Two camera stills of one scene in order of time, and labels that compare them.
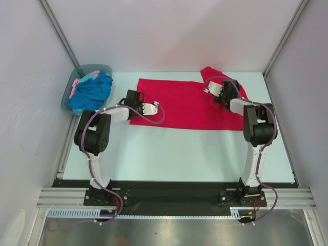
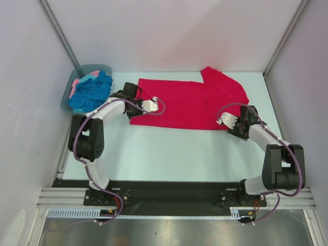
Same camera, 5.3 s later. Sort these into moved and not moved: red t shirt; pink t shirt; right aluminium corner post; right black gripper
Moved: right black gripper
Not moved: right aluminium corner post; red t shirt; pink t shirt
